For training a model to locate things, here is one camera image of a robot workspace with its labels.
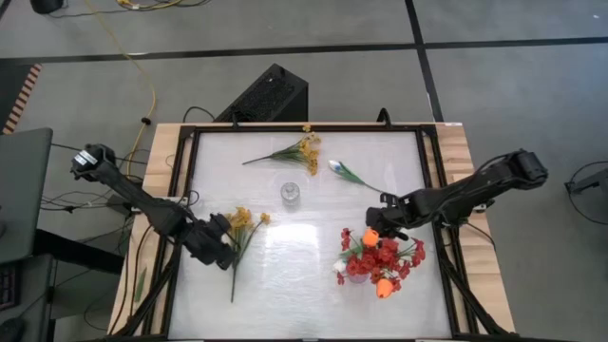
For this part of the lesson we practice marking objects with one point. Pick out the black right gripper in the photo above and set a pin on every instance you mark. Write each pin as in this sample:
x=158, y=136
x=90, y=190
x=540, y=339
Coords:
x=389, y=216

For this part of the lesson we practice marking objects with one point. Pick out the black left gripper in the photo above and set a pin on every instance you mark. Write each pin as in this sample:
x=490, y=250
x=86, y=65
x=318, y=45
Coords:
x=206, y=244

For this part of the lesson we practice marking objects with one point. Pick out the orange artificial tulip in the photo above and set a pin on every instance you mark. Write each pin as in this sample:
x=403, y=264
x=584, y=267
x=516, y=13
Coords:
x=370, y=237
x=384, y=288

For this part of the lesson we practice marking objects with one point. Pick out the yellow artificial flower bunch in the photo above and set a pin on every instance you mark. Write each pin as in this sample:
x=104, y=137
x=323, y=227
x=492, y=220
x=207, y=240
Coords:
x=244, y=218
x=304, y=152

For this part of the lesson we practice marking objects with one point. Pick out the pink glass vase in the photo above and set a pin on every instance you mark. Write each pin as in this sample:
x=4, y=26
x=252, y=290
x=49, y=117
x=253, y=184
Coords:
x=357, y=279

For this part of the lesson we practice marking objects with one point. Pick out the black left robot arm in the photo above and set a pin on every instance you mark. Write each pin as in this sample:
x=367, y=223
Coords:
x=142, y=204

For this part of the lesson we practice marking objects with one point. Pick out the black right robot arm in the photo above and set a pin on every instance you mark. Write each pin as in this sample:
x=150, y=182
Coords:
x=475, y=190

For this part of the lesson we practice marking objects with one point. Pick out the clear glass vase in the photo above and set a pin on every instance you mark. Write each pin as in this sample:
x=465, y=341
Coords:
x=290, y=194

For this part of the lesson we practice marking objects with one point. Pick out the white tulip with blue tip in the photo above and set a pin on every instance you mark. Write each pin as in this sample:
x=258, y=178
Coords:
x=336, y=165

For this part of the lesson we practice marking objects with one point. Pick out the loose green leaf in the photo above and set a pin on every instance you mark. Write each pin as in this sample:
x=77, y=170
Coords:
x=140, y=285

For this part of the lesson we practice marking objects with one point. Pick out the silver mounting plate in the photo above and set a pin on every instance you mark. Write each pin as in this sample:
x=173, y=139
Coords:
x=487, y=206

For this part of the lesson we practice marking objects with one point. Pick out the black side desk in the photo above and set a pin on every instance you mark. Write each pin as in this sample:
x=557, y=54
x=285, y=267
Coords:
x=76, y=252

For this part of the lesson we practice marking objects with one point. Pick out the black computer tower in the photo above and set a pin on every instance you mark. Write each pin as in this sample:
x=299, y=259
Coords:
x=271, y=95

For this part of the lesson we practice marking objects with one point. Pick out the grey laptop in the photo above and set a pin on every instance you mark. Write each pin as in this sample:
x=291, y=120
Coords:
x=24, y=190

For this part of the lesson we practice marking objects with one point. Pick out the dark keyboard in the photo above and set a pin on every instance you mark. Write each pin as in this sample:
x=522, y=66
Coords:
x=7, y=287

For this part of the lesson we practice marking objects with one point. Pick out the black computer mouse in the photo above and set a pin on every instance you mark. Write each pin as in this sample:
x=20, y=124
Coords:
x=10, y=330

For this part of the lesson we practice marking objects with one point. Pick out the black round object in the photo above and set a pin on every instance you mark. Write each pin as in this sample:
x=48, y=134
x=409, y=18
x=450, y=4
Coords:
x=45, y=5

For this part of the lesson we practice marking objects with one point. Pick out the black arched frame clamp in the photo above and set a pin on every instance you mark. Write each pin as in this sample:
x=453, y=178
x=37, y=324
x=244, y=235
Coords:
x=379, y=117

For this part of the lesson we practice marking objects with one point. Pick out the small black frame clamp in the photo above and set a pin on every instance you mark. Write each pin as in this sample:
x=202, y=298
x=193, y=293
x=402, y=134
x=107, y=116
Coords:
x=233, y=122

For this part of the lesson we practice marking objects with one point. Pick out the black metal table frame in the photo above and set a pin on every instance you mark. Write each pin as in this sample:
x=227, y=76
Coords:
x=309, y=128

